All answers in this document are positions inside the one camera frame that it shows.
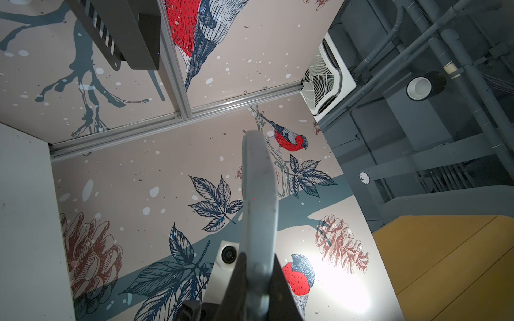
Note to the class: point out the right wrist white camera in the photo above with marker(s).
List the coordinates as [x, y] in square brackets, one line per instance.
[224, 265]

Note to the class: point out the grey ceiling pipe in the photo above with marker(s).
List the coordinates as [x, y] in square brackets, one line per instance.
[457, 63]

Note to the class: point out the ceiling air conditioner unit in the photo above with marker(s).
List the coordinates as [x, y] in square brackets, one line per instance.
[327, 80]

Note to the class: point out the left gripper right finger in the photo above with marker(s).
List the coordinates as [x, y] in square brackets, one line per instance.
[281, 304]

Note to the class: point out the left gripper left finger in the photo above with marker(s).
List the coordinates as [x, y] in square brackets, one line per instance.
[233, 306]

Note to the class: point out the black phone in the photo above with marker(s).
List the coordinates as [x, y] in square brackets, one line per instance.
[260, 223]

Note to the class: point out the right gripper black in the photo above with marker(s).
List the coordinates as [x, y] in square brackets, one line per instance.
[192, 310]

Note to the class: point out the round ceiling spotlight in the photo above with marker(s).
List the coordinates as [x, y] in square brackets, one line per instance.
[426, 86]

